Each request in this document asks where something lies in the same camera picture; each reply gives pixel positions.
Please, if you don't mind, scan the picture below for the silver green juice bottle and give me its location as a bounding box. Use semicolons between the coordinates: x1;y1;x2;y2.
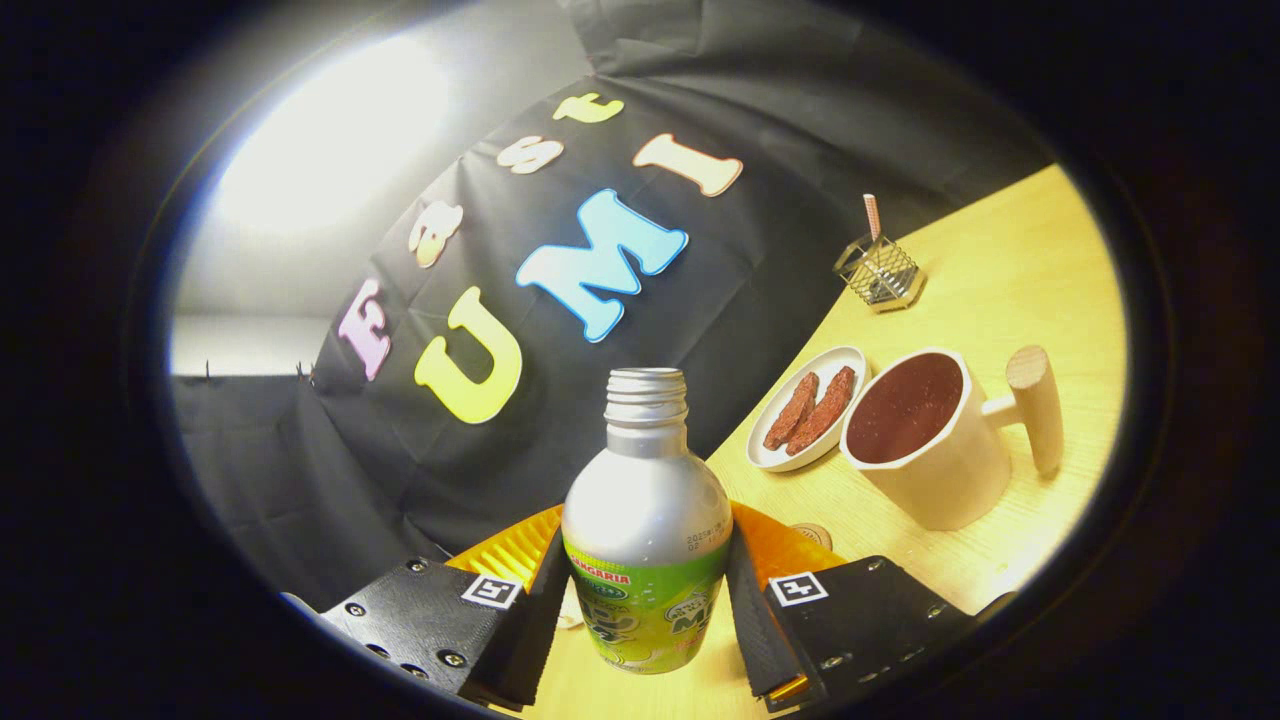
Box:
561;367;734;676

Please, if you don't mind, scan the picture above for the white cup with wooden handle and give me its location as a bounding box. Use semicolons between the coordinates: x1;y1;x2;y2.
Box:
838;344;1065;532

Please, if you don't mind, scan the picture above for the white oval plate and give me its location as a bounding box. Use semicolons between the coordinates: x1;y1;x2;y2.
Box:
746;345;871;473

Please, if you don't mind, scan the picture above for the wire mesh holder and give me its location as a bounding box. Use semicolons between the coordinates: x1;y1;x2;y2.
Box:
833;235;927;314

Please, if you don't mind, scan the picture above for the wooden table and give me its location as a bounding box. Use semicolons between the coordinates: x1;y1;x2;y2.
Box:
520;163;1129;720

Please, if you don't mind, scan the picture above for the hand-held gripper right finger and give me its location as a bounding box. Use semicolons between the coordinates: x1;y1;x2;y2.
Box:
725;500;1016;713

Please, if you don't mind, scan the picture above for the red meat strip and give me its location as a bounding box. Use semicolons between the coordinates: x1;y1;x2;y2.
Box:
763;372;820;451
786;366;858;457

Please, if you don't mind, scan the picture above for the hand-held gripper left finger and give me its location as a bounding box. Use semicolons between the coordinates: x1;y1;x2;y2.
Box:
285;503;573;713

